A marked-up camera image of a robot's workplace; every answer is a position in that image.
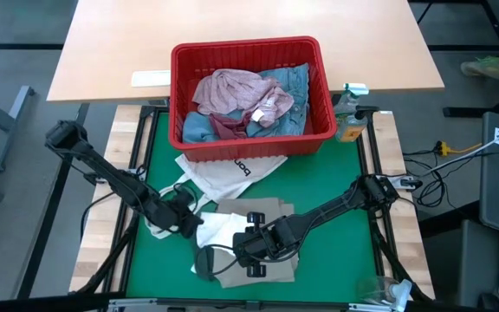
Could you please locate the person's shoe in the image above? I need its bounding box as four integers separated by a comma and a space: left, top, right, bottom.
460, 55, 499, 81

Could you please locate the green table mat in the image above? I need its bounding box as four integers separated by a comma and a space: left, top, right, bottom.
126, 107, 379, 302

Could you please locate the black desk foot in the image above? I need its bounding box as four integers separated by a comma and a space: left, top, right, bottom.
443, 86, 499, 119

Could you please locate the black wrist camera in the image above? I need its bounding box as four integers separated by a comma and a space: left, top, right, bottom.
172, 190, 197, 214
231, 231, 253, 267

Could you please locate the clear spray bottle white nozzle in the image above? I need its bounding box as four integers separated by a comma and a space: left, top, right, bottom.
357, 276, 413, 309

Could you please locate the pink garment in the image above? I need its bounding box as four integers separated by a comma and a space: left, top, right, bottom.
191, 68, 295, 129

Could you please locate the white cable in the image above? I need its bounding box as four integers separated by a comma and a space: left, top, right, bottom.
429, 117, 499, 172

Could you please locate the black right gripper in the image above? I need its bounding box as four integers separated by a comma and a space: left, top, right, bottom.
246, 211, 301, 279

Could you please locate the white mounting plate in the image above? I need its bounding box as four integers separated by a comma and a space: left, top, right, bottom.
127, 167, 148, 183
387, 174, 424, 192

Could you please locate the white label strip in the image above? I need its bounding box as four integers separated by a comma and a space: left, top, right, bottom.
129, 69, 172, 89

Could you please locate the yellow extension cord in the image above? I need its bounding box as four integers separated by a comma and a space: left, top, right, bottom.
434, 140, 483, 157

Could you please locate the green label spray bottle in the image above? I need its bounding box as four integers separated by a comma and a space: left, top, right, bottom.
333, 82, 370, 119

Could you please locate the clear bottle orange label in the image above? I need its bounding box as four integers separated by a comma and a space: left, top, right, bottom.
334, 113, 368, 144

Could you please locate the grey desk leg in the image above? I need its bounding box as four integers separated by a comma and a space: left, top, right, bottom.
0, 85, 36, 175

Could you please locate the white garment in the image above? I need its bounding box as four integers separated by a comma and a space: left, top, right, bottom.
196, 211, 251, 251

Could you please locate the dark green shirt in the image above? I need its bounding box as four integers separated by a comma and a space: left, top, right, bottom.
192, 244, 217, 282

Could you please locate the white canvas tote bag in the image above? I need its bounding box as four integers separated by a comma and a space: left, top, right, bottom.
143, 153, 289, 240

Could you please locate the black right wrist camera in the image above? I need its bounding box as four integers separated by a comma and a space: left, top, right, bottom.
231, 231, 253, 267

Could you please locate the beige shirt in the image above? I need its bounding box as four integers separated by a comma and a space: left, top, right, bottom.
211, 197, 301, 289

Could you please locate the red plastic laundry basket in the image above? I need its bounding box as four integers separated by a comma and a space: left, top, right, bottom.
169, 36, 339, 164

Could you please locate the light wooden desk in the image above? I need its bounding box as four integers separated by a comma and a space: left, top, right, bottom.
46, 0, 445, 104

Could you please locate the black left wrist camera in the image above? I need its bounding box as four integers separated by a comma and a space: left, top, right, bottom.
172, 190, 197, 214

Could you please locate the black cable bundle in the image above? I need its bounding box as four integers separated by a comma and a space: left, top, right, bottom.
403, 149, 450, 209

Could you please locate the blue denim garment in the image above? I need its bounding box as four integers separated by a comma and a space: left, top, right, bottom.
182, 62, 311, 145

